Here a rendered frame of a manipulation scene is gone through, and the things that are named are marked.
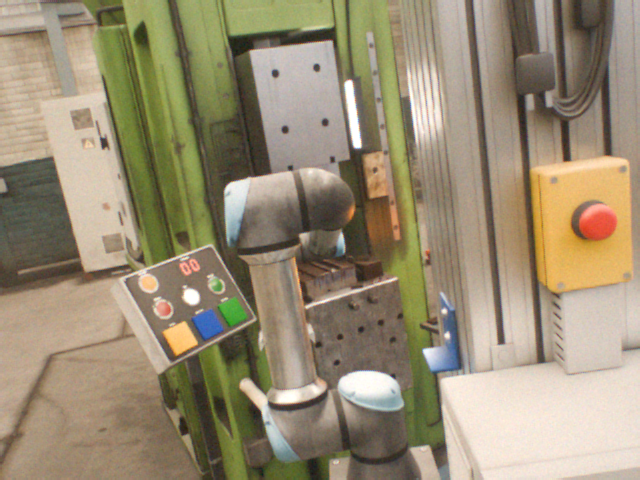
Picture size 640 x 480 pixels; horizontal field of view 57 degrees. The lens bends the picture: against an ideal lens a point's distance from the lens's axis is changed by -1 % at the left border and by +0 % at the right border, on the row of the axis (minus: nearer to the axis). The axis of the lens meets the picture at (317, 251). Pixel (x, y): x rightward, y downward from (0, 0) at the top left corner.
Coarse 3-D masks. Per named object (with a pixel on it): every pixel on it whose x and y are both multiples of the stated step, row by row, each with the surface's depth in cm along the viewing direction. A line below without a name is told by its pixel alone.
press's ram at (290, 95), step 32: (256, 64) 185; (288, 64) 190; (320, 64) 195; (256, 96) 188; (288, 96) 192; (320, 96) 197; (256, 128) 195; (288, 128) 194; (320, 128) 198; (256, 160) 203; (288, 160) 195; (320, 160) 200
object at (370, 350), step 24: (360, 288) 208; (384, 288) 212; (312, 312) 201; (336, 312) 205; (360, 312) 209; (336, 336) 206; (360, 336) 211; (384, 336) 216; (360, 360) 213; (384, 360) 217; (408, 360) 222; (336, 384) 210; (408, 384) 224
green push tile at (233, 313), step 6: (228, 300) 178; (234, 300) 179; (222, 306) 176; (228, 306) 177; (234, 306) 178; (240, 306) 179; (222, 312) 175; (228, 312) 176; (234, 312) 177; (240, 312) 179; (228, 318) 175; (234, 318) 176; (240, 318) 178; (246, 318) 179; (228, 324) 174; (234, 324) 175
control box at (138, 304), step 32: (192, 256) 178; (128, 288) 161; (160, 288) 167; (192, 288) 173; (224, 288) 180; (128, 320) 164; (160, 320) 162; (224, 320) 175; (160, 352) 158; (192, 352) 163
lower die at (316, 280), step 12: (300, 264) 224; (312, 264) 220; (336, 264) 213; (348, 264) 213; (300, 276) 213; (312, 276) 209; (324, 276) 208; (336, 276) 210; (348, 276) 212; (300, 288) 210; (312, 288) 206; (324, 288) 208; (336, 288) 211
